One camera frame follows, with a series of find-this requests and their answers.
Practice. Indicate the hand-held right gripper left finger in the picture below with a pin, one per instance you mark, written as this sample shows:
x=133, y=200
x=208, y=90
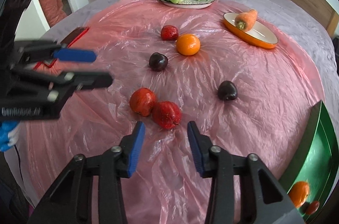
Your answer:
x=136, y=149

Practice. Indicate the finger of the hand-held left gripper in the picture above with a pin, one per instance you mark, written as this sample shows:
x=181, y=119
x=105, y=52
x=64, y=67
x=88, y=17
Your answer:
x=76, y=55
x=90, y=80

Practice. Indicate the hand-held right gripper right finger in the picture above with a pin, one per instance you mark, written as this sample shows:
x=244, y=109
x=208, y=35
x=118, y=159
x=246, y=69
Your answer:
x=196, y=149

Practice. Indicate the red apple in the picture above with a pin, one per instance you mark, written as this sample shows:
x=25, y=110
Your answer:
x=166, y=115
x=142, y=102
x=169, y=33

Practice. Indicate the dark purple plum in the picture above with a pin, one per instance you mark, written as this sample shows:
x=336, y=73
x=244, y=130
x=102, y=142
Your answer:
x=227, y=90
x=158, y=61

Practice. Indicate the orange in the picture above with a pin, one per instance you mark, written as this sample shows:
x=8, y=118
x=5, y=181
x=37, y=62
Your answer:
x=188, y=44
x=299, y=193

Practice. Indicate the green tray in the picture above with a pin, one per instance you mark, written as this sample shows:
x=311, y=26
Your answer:
x=317, y=155

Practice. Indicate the red plum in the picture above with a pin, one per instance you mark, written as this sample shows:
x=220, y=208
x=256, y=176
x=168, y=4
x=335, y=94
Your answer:
x=312, y=207

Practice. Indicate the person's left hand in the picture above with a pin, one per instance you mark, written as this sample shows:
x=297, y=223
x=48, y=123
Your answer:
x=5, y=136

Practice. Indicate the phone in red case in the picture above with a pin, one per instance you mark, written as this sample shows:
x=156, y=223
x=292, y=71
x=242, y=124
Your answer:
x=76, y=34

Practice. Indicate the pink plastic sheet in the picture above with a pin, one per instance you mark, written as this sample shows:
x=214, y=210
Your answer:
x=264, y=67

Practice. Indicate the orange plate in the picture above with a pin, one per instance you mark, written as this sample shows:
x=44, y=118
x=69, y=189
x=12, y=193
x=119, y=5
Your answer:
x=262, y=35

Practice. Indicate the carrot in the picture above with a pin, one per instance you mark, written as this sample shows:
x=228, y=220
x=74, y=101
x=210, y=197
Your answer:
x=247, y=19

